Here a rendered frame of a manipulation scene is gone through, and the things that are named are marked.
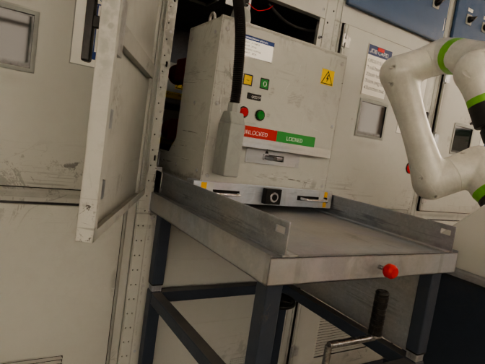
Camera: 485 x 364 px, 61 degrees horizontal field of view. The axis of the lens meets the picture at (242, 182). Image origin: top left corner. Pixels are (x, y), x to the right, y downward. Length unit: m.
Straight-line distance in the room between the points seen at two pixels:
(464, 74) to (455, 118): 1.23
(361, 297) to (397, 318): 0.14
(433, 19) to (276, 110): 1.11
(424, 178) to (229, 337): 0.94
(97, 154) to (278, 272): 0.39
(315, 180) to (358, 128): 0.48
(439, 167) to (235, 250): 0.91
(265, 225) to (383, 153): 1.20
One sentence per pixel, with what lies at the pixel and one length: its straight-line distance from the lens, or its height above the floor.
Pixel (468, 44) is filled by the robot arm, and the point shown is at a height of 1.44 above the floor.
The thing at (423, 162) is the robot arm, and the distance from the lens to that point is 1.56.
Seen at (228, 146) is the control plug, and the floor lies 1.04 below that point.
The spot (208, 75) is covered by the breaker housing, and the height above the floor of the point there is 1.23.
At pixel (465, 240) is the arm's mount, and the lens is 1.52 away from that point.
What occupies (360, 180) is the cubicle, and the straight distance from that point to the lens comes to 1.88.
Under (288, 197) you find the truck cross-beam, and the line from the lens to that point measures 1.35.
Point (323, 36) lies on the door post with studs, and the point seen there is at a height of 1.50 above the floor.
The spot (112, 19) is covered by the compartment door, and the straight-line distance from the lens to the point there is 0.76.
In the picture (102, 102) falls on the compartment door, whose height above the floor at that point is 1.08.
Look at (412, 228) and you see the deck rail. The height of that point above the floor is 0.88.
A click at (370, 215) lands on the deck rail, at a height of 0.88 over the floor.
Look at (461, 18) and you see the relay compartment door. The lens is 2.39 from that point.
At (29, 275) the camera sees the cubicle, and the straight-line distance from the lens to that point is 1.34.
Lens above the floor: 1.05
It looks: 5 degrees down
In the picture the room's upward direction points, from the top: 8 degrees clockwise
